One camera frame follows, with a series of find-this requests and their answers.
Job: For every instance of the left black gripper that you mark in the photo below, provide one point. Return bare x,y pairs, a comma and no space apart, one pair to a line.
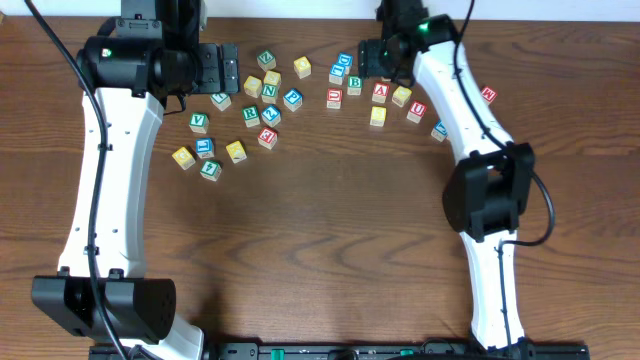
209,82

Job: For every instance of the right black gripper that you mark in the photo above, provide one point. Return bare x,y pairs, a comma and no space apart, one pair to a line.
369,62

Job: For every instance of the red A block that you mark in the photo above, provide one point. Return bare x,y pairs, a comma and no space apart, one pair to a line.
380,92

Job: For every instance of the blue 2 block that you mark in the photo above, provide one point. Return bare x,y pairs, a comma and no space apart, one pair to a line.
271,115

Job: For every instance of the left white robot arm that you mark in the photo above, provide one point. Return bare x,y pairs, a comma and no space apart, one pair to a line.
137,60

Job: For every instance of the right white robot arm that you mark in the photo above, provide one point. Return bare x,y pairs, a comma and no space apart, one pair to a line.
489,188

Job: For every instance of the green 7 block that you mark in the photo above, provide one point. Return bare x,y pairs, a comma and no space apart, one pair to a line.
221,101

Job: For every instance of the blue block top pair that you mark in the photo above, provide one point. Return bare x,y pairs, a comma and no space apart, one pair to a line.
345,60

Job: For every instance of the blue block pair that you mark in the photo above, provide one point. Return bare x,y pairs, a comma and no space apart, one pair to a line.
345,60
336,74

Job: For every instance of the yellow block n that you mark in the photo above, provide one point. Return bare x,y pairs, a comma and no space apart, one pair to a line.
253,86
273,78

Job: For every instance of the green B block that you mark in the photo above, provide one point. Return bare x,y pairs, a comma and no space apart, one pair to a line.
354,86

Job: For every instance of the blue block lower pair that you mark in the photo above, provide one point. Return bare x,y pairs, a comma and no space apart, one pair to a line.
336,74

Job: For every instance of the yellow block upper right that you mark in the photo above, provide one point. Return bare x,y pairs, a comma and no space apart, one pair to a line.
401,96

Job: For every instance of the green Z block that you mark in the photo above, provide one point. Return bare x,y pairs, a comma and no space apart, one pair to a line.
266,60

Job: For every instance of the green R block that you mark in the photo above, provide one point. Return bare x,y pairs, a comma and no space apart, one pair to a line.
251,116

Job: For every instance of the yellow block upper near N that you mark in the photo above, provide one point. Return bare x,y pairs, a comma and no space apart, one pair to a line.
273,78

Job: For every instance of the green N block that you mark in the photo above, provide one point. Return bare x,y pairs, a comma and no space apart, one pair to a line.
269,93

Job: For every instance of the green V block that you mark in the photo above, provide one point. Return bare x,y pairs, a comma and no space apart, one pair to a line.
199,123

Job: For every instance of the yellow block centre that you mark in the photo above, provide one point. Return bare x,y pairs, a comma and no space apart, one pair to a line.
378,116

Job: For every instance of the red U block right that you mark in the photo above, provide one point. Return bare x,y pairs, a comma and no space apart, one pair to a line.
416,111

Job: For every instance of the yellow block top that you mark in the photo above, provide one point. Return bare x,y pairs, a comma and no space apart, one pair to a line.
302,67

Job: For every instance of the blue L block left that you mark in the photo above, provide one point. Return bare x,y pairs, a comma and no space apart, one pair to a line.
205,148

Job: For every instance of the blue P block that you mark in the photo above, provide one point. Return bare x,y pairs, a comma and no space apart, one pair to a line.
293,99

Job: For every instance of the red E block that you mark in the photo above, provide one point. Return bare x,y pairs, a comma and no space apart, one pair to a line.
267,138

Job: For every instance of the yellow block lower left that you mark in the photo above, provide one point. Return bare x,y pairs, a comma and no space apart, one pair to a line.
236,151

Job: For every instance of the yellow block far left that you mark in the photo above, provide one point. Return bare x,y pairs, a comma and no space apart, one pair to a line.
184,158

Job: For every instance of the green 4 block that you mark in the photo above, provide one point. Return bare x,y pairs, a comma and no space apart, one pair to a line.
211,170

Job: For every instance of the red M block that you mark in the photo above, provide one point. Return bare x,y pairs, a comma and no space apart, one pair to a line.
488,94

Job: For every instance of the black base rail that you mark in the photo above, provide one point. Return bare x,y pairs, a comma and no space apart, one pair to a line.
429,350

